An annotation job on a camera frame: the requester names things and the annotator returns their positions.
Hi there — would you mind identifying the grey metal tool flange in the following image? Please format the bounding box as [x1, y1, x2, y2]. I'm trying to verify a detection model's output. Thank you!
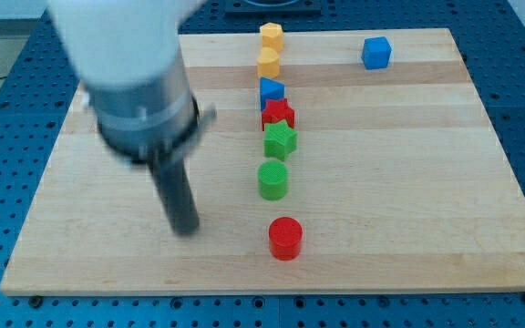
[87, 50, 217, 164]

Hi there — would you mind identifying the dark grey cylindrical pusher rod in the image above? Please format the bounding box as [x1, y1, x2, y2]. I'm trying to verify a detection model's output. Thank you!
[148, 157, 200, 236]

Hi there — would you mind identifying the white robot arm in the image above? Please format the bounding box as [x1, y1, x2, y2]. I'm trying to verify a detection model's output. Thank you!
[47, 0, 216, 236]

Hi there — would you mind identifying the light wooden board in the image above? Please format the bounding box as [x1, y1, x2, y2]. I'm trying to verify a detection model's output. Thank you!
[0, 28, 525, 296]

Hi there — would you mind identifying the green cylinder block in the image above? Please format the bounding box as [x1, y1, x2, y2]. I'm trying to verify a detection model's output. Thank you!
[257, 160, 289, 200]

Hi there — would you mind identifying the green star block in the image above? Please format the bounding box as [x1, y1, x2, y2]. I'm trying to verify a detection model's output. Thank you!
[263, 120, 298, 161]

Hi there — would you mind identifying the red star block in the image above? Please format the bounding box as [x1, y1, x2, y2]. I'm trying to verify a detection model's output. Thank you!
[261, 98, 295, 130]

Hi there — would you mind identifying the blue triangle block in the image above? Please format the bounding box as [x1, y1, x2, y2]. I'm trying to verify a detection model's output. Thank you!
[259, 77, 285, 111]

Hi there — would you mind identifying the red cylinder block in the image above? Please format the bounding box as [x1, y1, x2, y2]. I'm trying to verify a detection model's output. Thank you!
[268, 217, 304, 261]

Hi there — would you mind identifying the yellow rounded block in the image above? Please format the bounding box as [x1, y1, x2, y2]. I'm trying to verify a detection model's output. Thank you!
[257, 46, 280, 78]

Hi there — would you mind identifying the yellow hexagon block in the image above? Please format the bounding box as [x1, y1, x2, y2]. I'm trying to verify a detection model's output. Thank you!
[259, 22, 283, 52]

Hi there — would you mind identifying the blue cube block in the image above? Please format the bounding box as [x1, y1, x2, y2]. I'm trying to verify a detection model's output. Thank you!
[362, 36, 392, 70]

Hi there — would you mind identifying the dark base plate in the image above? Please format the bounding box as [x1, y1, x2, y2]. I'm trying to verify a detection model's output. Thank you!
[223, 0, 324, 16]

